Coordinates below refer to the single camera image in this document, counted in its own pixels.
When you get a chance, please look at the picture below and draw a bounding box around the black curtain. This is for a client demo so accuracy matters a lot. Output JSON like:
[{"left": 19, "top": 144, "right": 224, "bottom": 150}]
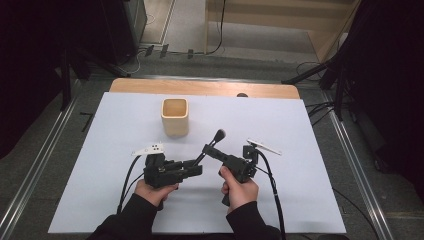
[
  {"left": 0, "top": 0, "right": 105, "bottom": 159},
  {"left": 342, "top": 0, "right": 424, "bottom": 203}
]

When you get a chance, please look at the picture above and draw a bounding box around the thin black floor cable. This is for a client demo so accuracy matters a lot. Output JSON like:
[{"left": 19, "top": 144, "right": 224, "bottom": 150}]
[{"left": 332, "top": 187, "right": 382, "bottom": 240}]

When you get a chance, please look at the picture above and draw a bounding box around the bundle of black floor cables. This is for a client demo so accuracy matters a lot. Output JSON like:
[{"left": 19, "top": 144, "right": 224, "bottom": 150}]
[{"left": 304, "top": 100, "right": 336, "bottom": 127}]

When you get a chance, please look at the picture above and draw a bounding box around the wooden table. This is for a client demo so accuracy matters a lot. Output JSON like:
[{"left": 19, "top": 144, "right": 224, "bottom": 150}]
[{"left": 109, "top": 78, "right": 301, "bottom": 100}]

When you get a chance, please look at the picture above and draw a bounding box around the person's left hand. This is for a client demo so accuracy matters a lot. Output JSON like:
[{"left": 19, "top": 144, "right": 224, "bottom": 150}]
[{"left": 134, "top": 179, "right": 180, "bottom": 208}]

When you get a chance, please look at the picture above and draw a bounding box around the white table sheet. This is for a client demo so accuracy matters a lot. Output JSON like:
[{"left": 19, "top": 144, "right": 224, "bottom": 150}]
[{"left": 48, "top": 92, "right": 347, "bottom": 234}]

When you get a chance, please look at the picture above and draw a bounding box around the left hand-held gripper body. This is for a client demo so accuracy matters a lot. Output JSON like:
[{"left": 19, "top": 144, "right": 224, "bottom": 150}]
[{"left": 131, "top": 143, "right": 185, "bottom": 190}]

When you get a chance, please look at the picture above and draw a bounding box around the black pen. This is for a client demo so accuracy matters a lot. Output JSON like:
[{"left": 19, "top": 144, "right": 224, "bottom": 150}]
[{"left": 193, "top": 128, "right": 227, "bottom": 167}]

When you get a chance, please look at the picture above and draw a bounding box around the light wooden furniture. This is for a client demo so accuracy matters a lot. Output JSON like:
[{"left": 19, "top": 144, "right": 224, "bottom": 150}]
[{"left": 203, "top": 0, "right": 363, "bottom": 64}]

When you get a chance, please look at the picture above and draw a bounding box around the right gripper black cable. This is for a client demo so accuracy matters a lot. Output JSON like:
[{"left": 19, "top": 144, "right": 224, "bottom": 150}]
[{"left": 254, "top": 149, "right": 288, "bottom": 240}]

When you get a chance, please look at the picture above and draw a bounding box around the beige square cup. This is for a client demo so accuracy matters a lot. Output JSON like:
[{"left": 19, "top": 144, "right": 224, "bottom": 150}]
[{"left": 160, "top": 97, "right": 190, "bottom": 138}]

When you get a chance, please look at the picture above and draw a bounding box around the dark cabinet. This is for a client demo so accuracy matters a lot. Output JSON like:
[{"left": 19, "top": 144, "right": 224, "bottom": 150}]
[{"left": 99, "top": 0, "right": 148, "bottom": 66}]

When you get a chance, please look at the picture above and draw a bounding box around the metal floor rail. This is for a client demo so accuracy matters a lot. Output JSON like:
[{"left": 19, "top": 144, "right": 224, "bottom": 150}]
[
  {"left": 0, "top": 79, "right": 83, "bottom": 240},
  {"left": 320, "top": 91, "right": 396, "bottom": 240}
]

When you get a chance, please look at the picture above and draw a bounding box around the black hanging cable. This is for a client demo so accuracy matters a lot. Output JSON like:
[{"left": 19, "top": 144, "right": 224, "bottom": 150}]
[{"left": 205, "top": 0, "right": 228, "bottom": 56}]

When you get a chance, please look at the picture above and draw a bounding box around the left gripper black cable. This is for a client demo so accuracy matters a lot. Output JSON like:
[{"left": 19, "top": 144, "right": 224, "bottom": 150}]
[{"left": 116, "top": 154, "right": 145, "bottom": 215}]

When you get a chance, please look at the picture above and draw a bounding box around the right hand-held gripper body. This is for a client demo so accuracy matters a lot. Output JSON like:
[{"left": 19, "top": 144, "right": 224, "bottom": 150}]
[{"left": 226, "top": 139, "right": 283, "bottom": 184}]

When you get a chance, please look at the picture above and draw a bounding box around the black tripod stand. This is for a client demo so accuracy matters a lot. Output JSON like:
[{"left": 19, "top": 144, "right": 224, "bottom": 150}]
[
  {"left": 59, "top": 46, "right": 133, "bottom": 113},
  {"left": 281, "top": 56, "right": 350, "bottom": 123}
]

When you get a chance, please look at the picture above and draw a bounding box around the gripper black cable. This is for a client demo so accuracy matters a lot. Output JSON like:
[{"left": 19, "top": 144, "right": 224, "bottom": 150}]
[
  {"left": 116, "top": 154, "right": 145, "bottom": 215},
  {"left": 254, "top": 149, "right": 288, "bottom": 240}
]

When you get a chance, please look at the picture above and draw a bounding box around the white cable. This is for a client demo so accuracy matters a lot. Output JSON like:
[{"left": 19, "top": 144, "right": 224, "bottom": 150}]
[{"left": 119, "top": 48, "right": 149, "bottom": 75}]

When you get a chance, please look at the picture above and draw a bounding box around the person's right hand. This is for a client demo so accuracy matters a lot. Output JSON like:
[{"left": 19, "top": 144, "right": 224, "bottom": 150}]
[{"left": 218, "top": 165, "right": 260, "bottom": 215}]

